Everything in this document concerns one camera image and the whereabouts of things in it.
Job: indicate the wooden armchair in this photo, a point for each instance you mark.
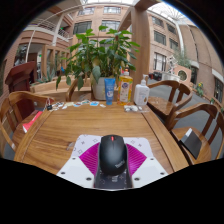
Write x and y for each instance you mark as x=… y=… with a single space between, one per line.
x=186 y=111
x=71 y=90
x=20 y=97
x=160 y=106

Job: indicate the dark bust statue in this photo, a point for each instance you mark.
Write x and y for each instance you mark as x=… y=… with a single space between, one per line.
x=20 y=56

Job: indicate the white pump bottle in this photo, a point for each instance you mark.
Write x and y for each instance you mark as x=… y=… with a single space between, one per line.
x=141 y=95

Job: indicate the yellow liquid bottle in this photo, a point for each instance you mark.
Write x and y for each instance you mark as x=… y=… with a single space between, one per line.
x=125 y=90

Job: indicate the green plant in white pot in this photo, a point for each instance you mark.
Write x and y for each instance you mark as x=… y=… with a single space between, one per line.
x=96 y=56

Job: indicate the grey white printed mouse pad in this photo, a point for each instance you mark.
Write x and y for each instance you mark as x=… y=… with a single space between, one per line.
x=83 y=143

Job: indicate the black computer mouse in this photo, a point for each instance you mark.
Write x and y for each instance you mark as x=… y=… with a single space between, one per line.
x=112 y=155

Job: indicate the dark red wooden pedestal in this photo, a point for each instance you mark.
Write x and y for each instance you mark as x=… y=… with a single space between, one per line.
x=20 y=75

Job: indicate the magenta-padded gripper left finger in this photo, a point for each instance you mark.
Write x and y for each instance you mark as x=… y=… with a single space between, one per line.
x=75 y=170

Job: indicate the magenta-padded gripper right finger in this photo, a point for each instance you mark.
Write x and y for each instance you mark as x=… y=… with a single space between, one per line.
x=148 y=170

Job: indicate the white stone statue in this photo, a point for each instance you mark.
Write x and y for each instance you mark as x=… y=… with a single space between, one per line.
x=172 y=65

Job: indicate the black notebook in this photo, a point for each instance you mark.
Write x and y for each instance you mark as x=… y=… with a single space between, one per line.
x=191 y=143

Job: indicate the blue tube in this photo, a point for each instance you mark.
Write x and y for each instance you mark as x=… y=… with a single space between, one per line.
x=109 y=91

